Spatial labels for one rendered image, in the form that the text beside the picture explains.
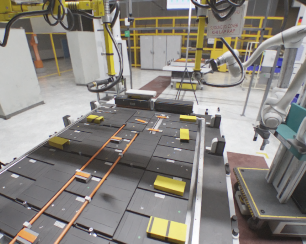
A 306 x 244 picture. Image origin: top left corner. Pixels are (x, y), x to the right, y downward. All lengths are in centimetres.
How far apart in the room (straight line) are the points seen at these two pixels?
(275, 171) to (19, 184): 222
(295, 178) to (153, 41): 972
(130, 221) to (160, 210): 15
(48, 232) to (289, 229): 197
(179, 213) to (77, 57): 700
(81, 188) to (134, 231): 39
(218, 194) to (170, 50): 963
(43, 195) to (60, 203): 12
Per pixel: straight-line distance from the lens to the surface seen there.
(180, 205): 89
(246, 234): 215
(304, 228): 223
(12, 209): 109
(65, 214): 94
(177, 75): 613
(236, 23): 160
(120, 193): 93
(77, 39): 731
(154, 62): 1063
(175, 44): 1027
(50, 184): 111
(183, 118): 163
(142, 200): 90
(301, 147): 154
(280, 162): 213
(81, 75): 746
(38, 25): 198
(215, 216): 105
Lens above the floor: 172
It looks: 27 degrees down
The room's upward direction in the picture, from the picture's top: straight up
